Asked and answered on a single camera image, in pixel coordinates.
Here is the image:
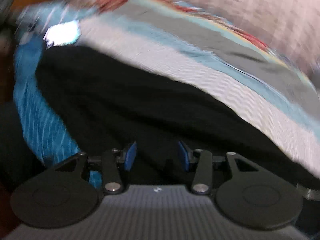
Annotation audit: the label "beige patterned curtain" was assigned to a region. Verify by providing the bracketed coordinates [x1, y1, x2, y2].
[177, 0, 319, 74]

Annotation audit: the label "blue patterned bed sheet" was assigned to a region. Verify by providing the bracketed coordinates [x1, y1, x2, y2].
[12, 2, 103, 189]

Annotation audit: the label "red floral blanket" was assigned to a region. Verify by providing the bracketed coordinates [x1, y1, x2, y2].
[96, 0, 269, 53]

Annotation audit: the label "smartphone with lit screen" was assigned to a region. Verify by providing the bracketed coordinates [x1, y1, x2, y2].
[43, 21, 81, 49]

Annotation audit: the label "striped zigzag bedspread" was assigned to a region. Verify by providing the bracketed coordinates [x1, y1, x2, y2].
[80, 1, 319, 174]

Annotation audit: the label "black pants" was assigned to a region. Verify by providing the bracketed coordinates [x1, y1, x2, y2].
[35, 46, 319, 189]

